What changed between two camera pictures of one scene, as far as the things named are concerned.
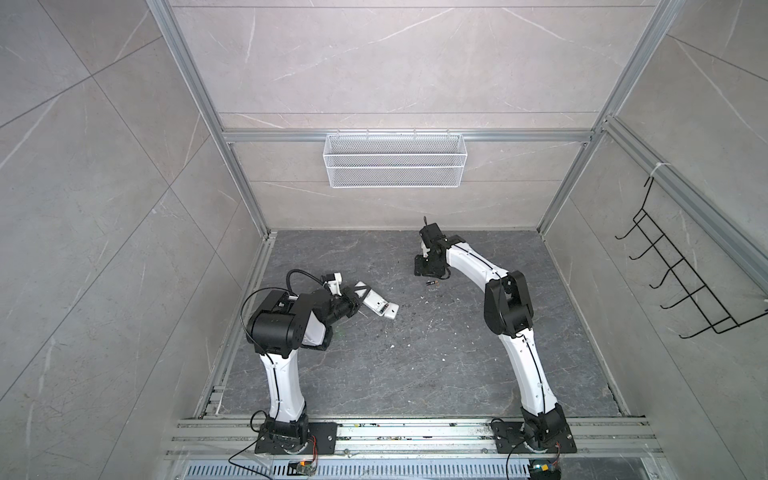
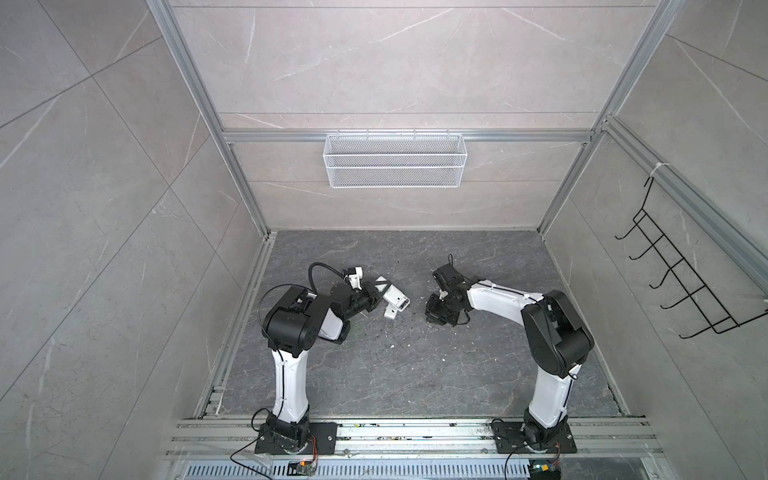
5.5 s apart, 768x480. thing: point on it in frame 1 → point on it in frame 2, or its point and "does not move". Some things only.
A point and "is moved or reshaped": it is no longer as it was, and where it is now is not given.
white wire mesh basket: [395, 161] does not move
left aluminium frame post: [193, 63] does not move
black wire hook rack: [698, 292] does not move
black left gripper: [349, 295] does not move
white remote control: [378, 303] is moved or reshaped
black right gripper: [419, 269] → [432, 315]
